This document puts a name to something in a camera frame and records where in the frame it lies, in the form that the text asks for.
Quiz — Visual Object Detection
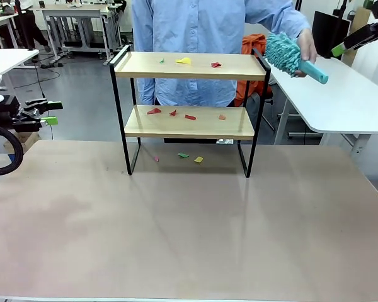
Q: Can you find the black computer monitor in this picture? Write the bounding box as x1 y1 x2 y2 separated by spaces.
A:
311 11 352 60

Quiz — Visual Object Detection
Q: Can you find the brown cardboard box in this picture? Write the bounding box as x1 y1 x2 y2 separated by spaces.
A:
3 131 40 155

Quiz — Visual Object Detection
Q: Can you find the black office chair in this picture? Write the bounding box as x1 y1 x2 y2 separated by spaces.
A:
248 91 277 131

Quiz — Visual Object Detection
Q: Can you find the black-framed two-tier wooden shelf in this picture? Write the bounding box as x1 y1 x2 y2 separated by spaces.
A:
108 45 272 179

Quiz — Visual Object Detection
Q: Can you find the person in blue shirt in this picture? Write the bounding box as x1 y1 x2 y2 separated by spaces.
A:
132 0 292 108

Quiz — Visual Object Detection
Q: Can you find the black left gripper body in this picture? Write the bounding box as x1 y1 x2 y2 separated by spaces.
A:
0 96 42 133

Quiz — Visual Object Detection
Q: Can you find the black stand pole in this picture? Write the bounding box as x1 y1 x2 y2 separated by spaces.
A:
14 0 35 53

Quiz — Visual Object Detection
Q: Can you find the person's left forearm blue sleeve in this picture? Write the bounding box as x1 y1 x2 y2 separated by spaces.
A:
264 3 311 38

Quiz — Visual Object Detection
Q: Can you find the thin black floor cable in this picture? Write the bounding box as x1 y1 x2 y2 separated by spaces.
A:
33 59 61 99

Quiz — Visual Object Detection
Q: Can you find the small white desk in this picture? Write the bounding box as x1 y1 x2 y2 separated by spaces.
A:
0 48 40 77

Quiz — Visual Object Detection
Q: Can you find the teal chenille duster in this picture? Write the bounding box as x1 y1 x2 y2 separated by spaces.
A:
264 30 329 85

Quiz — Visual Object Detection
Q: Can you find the black camera tripod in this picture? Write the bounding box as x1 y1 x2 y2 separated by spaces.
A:
332 0 351 18

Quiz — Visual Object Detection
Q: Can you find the person in black trousers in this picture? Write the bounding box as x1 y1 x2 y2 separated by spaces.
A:
20 12 52 53

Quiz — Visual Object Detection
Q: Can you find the brown cardboard panel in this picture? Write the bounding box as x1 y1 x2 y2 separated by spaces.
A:
345 8 378 67

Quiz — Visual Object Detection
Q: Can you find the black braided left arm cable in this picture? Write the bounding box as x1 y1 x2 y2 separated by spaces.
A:
0 121 25 176

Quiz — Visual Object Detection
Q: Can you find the orange jacket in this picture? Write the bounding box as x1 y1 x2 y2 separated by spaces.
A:
234 33 274 108

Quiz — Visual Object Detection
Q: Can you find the person's left hand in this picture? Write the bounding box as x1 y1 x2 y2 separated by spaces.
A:
297 28 319 64

